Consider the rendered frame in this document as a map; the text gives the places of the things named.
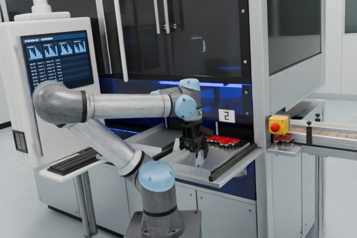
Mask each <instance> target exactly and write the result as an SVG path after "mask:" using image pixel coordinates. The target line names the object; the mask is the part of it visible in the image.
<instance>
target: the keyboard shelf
mask: <svg viewBox="0 0 357 238"><path fill-rule="evenodd" d="M76 155H79V154H77V153H75V154H72V155H70V156H67V157H65V158H62V159H60V160H57V161H55V162H53V163H50V164H48V165H46V167H48V168H49V167H50V166H52V165H54V164H57V163H60V162H61V161H64V160H67V159H69V158H71V157H73V156H76ZM105 162H107V161H103V160H98V161H96V162H94V163H92V164H89V165H87V166H85V167H83V168H80V169H78V170H76V171H74V172H72V173H69V174H67V175H64V176H61V175H58V174H55V173H52V172H50V171H48V170H47V169H48V168H46V169H43V170H41V171H40V172H39V175H41V176H44V177H46V178H49V179H51V180H54V181H58V182H60V183H62V182H64V181H67V180H69V179H71V178H73V177H75V176H77V175H80V174H82V173H84V172H86V171H88V170H90V169H92V168H95V167H97V166H99V165H101V164H103V163H105Z"/></svg>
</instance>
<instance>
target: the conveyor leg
mask: <svg viewBox="0 0 357 238"><path fill-rule="evenodd" d="M308 155H314V154H308ZM314 156H315V189H314V238H326V157H327V158H328V156H321V155H314Z"/></svg>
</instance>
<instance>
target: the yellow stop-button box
mask: <svg viewBox="0 0 357 238"><path fill-rule="evenodd" d="M273 123H277V124H279V126H280V130H279V131H278V132H273V131H272V130H271V129H270V126H271V125H272V124H273ZM288 131H290V116H289V115H279V114H274V115H273V116H272V117H270V118H269V133H273V134H281V135H285V134H286V133H287V132H288Z"/></svg>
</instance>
